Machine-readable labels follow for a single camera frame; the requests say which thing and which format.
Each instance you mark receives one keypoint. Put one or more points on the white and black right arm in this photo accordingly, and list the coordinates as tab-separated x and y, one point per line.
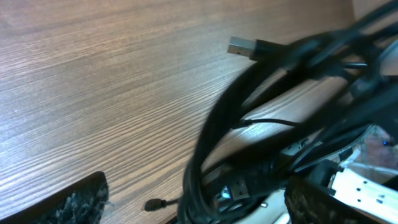
339	166

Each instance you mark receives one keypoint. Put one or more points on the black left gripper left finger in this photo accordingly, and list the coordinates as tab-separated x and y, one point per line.
80	203

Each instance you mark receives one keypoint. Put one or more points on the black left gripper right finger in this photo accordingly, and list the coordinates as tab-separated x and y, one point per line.
308	201

